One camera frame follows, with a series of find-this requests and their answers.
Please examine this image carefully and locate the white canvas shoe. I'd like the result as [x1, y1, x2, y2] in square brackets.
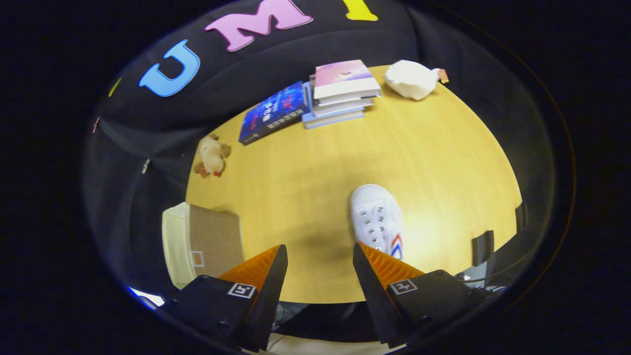
[350, 184, 405, 261]

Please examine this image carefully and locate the pink cover book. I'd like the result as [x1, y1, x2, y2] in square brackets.
[313, 59, 383, 101]

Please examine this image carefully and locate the brown plush toy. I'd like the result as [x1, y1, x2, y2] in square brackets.
[193, 135, 232, 179]

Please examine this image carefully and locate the lit computer monitor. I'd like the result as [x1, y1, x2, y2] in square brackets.
[127, 285, 166, 309]

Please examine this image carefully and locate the light blue book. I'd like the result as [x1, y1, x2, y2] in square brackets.
[301, 81, 366, 130]

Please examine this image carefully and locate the dark blue book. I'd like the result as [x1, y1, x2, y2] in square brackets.
[238, 80, 311, 146]

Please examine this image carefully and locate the beige fabric storage box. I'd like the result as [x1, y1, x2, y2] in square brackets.
[161, 201, 246, 291]

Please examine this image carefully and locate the grey cover book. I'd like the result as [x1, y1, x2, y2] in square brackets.
[309, 74, 376, 118]

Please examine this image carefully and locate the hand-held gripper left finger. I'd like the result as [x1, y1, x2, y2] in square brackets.
[170, 244, 289, 353]

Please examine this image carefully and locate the black backdrop cloth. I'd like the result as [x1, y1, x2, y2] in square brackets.
[83, 0, 559, 297]

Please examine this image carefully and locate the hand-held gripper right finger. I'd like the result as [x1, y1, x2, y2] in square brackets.
[352, 241, 489, 350]

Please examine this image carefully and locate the white plush toy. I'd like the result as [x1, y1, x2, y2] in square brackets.
[384, 59, 451, 102]

